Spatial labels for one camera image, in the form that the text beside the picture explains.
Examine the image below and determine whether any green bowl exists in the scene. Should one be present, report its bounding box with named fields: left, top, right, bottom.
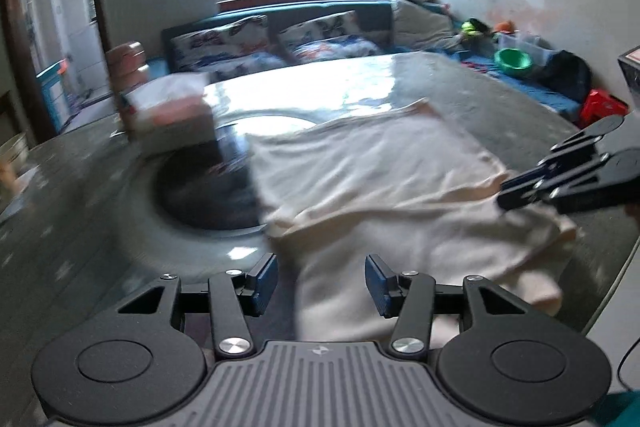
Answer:
left=494, top=48, right=533, bottom=75

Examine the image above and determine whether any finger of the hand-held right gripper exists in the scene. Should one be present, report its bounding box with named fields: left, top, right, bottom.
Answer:
left=535, top=129, right=601, bottom=178
left=496, top=155, right=640, bottom=215

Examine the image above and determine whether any black cable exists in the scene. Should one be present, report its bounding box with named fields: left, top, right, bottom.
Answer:
left=617, top=332, right=640, bottom=388

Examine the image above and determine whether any patterned tissue box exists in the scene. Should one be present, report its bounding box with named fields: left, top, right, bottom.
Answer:
left=120, top=74, right=216, bottom=152

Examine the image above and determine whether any clear plastic container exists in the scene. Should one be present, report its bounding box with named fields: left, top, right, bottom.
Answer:
left=495, top=32, right=556, bottom=68

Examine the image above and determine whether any blue crate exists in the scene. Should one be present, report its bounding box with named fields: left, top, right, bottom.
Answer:
left=37, top=59, right=71, bottom=130

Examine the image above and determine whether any teal sofa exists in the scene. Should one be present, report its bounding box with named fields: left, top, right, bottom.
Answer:
left=160, top=0, right=401, bottom=72

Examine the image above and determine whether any green and black toy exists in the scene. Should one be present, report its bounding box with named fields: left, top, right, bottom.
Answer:
left=460, top=19, right=488, bottom=40

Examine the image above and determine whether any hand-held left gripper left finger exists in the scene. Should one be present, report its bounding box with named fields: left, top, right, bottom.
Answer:
left=116, top=253, right=279, bottom=360

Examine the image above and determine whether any black bag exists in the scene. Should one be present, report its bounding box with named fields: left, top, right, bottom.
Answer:
left=537, top=50, right=593, bottom=102

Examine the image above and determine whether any grey pillow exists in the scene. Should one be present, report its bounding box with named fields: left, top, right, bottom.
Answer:
left=392, top=0, right=461, bottom=50

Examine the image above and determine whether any cream sweater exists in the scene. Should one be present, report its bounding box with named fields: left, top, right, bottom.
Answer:
left=245, top=99, right=578, bottom=343

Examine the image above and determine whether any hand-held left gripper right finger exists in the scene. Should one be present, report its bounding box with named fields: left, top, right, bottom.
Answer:
left=365, top=254, right=543, bottom=360

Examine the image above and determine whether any butterfly print pillow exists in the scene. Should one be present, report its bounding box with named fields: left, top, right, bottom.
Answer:
left=170, top=14, right=286, bottom=70
left=277, top=11, right=383, bottom=62

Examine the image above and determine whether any blue blanket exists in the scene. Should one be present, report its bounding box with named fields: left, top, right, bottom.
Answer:
left=440, top=47, right=586, bottom=118

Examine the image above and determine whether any red plastic stool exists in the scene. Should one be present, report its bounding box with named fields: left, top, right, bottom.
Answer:
left=580, top=89, right=628, bottom=128

